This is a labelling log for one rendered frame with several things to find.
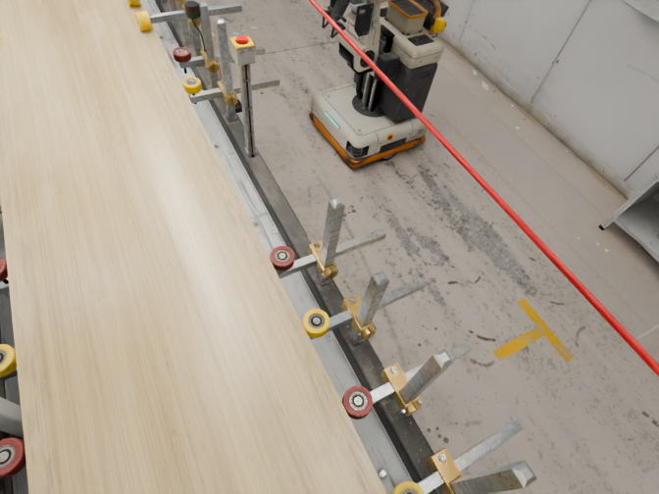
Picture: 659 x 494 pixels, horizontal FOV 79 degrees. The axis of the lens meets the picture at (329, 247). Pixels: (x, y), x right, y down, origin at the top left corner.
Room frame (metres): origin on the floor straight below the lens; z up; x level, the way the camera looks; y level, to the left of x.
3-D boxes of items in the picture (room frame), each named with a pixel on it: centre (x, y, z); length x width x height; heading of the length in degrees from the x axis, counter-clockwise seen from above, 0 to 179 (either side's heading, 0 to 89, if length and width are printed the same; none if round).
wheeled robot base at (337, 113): (2.49, -0.12, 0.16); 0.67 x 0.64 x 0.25; 129
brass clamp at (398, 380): (0.36, -0.28, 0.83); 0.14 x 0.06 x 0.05; 36
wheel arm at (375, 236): (0.81, -0.02, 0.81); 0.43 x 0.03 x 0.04; 126
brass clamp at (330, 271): (0.77, 0.01, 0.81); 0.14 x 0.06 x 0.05; 36
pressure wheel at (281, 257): (0.70, 0.15, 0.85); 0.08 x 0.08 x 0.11
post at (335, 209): (0.75, 0.00, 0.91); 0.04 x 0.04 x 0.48; 36
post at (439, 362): (0.34, -0.29, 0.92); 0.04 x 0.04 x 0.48; 36
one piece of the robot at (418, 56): (2.55, -0.19, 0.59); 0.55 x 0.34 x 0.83; 39
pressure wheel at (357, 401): (0.29, -0.15, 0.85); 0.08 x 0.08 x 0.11
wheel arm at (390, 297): (0.61, -0.16, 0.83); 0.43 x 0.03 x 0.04; 126
